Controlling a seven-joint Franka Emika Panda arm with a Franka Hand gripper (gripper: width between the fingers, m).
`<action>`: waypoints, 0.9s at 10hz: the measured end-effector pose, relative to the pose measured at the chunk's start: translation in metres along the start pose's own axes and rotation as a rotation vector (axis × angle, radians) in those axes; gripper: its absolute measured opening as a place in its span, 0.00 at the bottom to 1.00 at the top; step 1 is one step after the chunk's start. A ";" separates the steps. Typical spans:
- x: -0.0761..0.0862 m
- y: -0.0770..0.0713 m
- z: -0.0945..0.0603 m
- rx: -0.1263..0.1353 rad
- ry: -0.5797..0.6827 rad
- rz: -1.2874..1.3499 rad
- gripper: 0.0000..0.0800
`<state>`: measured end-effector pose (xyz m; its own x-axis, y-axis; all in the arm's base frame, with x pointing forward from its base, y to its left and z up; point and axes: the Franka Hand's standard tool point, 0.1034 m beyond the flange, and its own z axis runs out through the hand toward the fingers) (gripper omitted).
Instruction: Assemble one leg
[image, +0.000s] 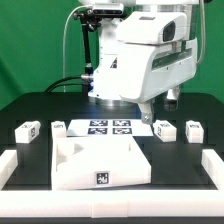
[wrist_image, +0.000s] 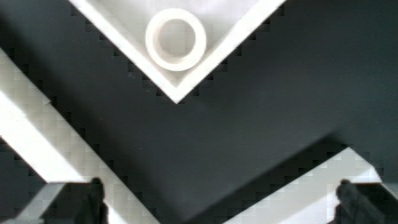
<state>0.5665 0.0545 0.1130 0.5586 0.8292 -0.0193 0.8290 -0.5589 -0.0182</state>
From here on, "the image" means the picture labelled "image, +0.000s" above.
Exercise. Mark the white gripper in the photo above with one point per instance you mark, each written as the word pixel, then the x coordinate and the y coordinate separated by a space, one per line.
pixel 145 71

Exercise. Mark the white square tabletop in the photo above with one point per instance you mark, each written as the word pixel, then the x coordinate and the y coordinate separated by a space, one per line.
pixel 98 162

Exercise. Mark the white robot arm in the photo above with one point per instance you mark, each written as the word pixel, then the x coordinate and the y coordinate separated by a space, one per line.
pixel 105 78

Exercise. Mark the white sheet with tags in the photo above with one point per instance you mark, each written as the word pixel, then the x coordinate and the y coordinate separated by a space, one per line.
pixel 90 127

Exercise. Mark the white U-shaped fence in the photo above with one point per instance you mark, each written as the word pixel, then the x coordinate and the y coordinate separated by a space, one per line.
pixel 122 203

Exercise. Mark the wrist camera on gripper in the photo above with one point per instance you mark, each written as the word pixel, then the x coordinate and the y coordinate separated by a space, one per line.
pixel 152 28

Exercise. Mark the black camera stand pole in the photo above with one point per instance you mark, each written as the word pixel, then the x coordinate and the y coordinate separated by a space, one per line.
pixel 87 54

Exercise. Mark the black camera on mount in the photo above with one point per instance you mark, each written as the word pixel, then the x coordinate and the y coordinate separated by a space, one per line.
pixel 102 10

